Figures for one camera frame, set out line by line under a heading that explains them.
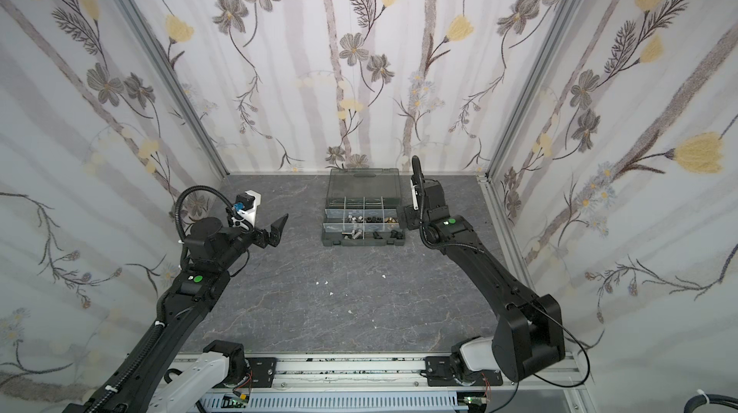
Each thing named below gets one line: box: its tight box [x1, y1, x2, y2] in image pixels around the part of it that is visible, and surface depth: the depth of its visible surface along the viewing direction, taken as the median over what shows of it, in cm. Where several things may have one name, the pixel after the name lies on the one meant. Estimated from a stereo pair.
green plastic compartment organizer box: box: [321, 168, 407, 247], surface depth 106 cm
